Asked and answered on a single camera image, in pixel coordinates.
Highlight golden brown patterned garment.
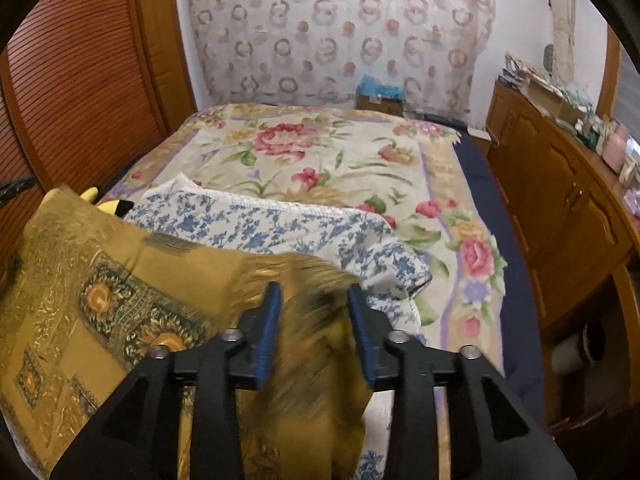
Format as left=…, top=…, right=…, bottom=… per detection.
left=1, top=188, right=371, bottom=479

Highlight navy blue mattress edge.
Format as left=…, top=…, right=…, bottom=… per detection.
left=454, top=129, right=547, bottom=426

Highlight blue floral white cloth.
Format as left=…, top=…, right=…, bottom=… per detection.
left=127, top=176, right=431, bottom=479

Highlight yellow plush toy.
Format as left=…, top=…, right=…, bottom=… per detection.
left=80, top=186, right=134, bottom=219

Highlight long wooden sideboard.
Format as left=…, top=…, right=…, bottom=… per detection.
left=487, top=82, right=639, bottom=327

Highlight pink floral bedspread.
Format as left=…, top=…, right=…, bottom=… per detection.
left=98, top=103, right=509, bottom=480

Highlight pink jar on sideboard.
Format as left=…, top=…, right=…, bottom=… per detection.
left=602, top=124, right=629, bottom=174

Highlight blue item on box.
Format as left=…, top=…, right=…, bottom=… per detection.
left=356, top=75, right=405, bottom=117

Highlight pink circle patterned curtain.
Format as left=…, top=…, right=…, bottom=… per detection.
left=186, top=0, right=496, bottom=118

